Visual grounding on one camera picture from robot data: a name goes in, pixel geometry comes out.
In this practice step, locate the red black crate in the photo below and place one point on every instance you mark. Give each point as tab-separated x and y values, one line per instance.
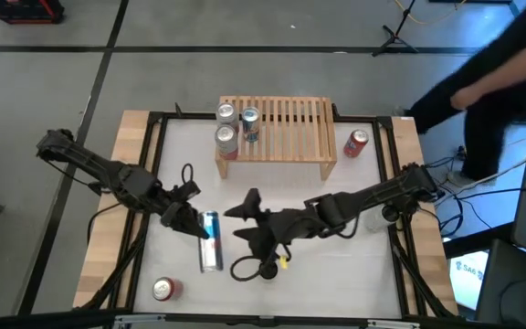
21	13

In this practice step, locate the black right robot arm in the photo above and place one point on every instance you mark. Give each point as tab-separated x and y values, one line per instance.
377	192

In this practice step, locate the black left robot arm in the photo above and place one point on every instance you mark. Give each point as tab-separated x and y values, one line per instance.
94	164

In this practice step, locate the silver red beverage can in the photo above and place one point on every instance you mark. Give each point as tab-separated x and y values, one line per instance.
226	139

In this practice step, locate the wooden slatted shelf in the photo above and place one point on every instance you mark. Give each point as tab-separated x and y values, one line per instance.
295	132

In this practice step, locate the black round table camera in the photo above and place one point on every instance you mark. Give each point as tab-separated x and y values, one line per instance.
270	272

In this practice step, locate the black aluminium table frame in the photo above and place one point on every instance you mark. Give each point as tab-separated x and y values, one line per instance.
359	119

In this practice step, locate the red can white lettering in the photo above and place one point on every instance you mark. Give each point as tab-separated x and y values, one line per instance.
355	145

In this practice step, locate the person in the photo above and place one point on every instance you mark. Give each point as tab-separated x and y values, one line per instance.
496	137

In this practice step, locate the small blue silver can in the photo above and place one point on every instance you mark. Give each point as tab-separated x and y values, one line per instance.
250	119

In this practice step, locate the tall blue silver can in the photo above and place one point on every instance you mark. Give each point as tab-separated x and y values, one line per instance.
210	247

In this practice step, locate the person's hand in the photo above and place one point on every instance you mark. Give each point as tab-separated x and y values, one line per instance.
463	98

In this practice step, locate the white printed sheet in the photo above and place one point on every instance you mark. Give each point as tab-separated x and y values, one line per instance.
466	283

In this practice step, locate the silver pink beverage can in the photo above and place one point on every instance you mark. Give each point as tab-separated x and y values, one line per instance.
226	112

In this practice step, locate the white Celsius can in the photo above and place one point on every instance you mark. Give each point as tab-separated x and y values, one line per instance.
390	213

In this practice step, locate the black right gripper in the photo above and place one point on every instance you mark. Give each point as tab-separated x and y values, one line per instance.
286	226

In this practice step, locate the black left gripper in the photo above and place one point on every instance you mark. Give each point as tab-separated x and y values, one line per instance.
169	203

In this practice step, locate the black tripod stand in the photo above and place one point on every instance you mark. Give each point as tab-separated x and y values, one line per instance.
394	38

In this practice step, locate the person's forearm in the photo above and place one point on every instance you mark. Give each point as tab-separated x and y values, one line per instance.
514	68

